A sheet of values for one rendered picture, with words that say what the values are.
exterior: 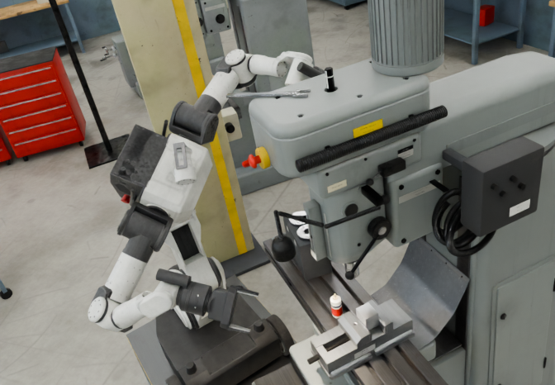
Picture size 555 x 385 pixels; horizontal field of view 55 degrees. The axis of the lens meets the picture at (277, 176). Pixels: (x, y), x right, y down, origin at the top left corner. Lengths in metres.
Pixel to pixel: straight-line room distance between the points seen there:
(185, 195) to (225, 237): 1.96
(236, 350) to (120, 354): 1.20
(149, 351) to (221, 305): 1.43
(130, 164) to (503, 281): 1.35
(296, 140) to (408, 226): 0.54
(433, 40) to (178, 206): 0.94
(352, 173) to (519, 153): 0.42
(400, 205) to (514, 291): 0.66
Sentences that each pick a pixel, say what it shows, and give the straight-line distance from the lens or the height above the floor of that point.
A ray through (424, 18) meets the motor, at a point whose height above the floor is 2.04.
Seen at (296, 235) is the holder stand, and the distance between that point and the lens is 2.16.
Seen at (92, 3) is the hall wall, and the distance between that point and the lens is 10.39.
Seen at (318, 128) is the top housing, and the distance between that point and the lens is 1.34.
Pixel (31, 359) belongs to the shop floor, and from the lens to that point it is 3.86.
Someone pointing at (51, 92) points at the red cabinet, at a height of 0.68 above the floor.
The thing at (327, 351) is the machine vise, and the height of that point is 1.00.
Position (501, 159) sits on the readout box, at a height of 1.73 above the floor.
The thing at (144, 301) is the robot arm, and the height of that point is 1.46.
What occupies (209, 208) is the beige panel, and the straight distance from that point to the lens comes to 3.57.
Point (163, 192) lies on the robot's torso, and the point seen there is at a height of 1.57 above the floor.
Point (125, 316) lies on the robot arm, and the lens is 1.68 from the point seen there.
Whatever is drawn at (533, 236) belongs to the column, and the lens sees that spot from 2.03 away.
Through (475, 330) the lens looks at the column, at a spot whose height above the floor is 0.85.
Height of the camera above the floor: 2.49
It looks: 32 degrees down
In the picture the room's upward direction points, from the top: 11 degrees counter-clockwise
